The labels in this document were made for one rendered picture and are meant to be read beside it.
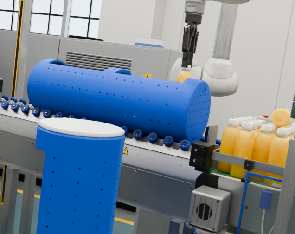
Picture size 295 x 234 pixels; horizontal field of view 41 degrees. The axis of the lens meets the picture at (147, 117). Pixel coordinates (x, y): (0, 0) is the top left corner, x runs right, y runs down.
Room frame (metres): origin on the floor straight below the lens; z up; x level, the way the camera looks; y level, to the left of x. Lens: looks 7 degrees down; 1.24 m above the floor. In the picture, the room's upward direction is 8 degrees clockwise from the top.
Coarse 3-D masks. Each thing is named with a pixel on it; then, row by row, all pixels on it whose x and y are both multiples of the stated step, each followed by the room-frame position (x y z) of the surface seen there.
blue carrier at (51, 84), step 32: (64, 64) 2.13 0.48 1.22; (32, 96) 1.97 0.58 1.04; (64, 96) 1.87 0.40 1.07; (96, 96) 1.78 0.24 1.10; (128, 96) 1.71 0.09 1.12; (160, 96) 1.65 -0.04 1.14; (192, 96) 1.61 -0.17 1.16; (128, 128) 1.77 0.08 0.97; (160, 128) 1.66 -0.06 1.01; (192, 128) 1.66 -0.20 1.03
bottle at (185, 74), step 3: (183, 69) 1.79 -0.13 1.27; (186, 69) 1.79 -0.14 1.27; (189, 69) 1.80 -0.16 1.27; (180, 72) 1.79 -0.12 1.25; (183, 72) 1.78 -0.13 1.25; (186, 72) 1.78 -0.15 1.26; (189, 72) 1.79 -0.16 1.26; (180, 75) 1.78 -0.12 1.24; (183, 75) 1.78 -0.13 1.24; (186, 75) 1.78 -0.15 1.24; (189, 75) 1.78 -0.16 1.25; (177, 78) 1.80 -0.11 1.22; (180, 78) 1.78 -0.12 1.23; (183, 78) 1.77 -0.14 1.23; (186, 78) 1.77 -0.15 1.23; (177, 81) 1.79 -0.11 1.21; (180, 81) 1.78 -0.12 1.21; (183, 81) 1.77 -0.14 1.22
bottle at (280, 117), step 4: (280, 108) 1.50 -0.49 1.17; (284, 108) 1.54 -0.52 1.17; (288, 108) 1.61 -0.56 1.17; (276, 112) 1.50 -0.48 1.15; (280, 112) 1.50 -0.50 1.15; (284, 112) 1.49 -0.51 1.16; (288, 112) 1.49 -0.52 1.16; (272, 116) 1.51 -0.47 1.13; (276, 116) 1.51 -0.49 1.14; (280, 116) 1.50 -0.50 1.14; (284, 116) 1.49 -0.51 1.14; (288, 116) 1.48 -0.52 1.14; (272, 120) 1.51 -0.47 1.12; (276, 120) 1.50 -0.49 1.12; (280, 120) 1.50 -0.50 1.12; (284, 120) 1.49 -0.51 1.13; (288, 120) 1.48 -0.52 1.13; (292, 120) 1.55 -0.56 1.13; (276, 124) 1.50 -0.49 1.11; (280, 124) 1.49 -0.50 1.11; (284, 124) 1.49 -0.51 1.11; (288, 124) 1.53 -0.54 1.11
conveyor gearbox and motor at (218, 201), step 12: (192, 192) 1.32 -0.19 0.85; (204, 192) 1.32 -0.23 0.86; (216, 192) 1.34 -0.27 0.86; (228, 192) 1.36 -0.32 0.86; (192, 204) 1.32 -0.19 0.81; (204, 204) 1.30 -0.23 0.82; (216, 204) 1.28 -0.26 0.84; (228, 204) 1.35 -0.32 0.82; (192, 216) 1.31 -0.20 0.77; (204, 216) 1.29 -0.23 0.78; (216, 216) 1.28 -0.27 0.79; (192, 228) 1.30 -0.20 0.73; (204, 228) 1.30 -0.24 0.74; (216, 228) 1.27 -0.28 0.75
